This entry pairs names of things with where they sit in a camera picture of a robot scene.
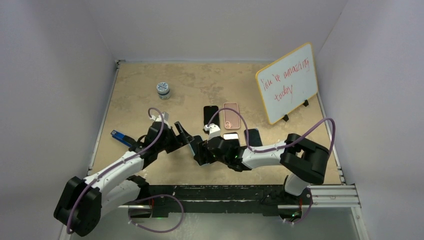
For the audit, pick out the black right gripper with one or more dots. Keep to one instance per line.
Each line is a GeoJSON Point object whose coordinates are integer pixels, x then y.
{"type": "Point", "coordinates": [201, 150]}

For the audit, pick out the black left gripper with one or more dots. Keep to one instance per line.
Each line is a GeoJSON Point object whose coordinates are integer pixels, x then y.
{"type": "Point", "coordinates": [177, 143]}

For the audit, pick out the black smartphone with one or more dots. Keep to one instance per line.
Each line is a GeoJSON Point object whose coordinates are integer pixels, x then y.
{"type": "Point", "coordinates": [230, 136]}

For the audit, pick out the phone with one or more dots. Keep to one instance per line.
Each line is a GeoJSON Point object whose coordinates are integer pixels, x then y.
{"type": "Point", "coordinates": [199, 150]}
{"type": "Point", "coordinates": [208, 113]}

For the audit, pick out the pink phone case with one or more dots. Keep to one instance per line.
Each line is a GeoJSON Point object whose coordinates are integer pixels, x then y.
{"type": "Point", "coordinates": [231, 119]}

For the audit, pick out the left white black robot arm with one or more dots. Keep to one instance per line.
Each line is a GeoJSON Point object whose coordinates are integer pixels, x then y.
{"type": "Point", "coordinates": [84, 201]}

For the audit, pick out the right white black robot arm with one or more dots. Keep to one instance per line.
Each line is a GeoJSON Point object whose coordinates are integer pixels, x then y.
{"type": "Point", "coordinates": [304, 158]}

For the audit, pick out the white blue lidded jar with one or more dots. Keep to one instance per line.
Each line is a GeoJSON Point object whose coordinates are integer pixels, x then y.
{"type": "Point", "coordinates": [163, 90]}

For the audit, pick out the blue black stapler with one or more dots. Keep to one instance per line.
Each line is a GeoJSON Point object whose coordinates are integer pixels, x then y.
{"type": "Point", "coordinates": [122, 138]}

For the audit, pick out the black whiteboard stand foot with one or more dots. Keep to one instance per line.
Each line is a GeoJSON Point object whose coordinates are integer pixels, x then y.
{"type": "Point", "coordinates": [286, 118]}

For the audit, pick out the yellow framed whiteboard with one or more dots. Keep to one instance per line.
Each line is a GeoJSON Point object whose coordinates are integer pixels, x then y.
{"type": "Point", "coordinates": [286, 83]}

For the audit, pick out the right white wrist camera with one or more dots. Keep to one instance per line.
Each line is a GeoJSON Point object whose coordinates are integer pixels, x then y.
{"type": "Point", "coordinates": [212, 130]}

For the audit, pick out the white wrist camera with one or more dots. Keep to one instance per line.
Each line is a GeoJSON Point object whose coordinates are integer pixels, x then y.
{"type": "Point", "coordinates": [212, 130]}
{"type": "Point", "coordinates": [162, 117]}

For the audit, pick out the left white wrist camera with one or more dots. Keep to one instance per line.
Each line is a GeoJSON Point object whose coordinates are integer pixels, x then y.
{"type": "Point", "coordinates": [162, 117]}

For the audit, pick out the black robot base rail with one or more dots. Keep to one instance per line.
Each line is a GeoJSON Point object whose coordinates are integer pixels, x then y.
{"type": "Point", "coordinates": [267, 200]}

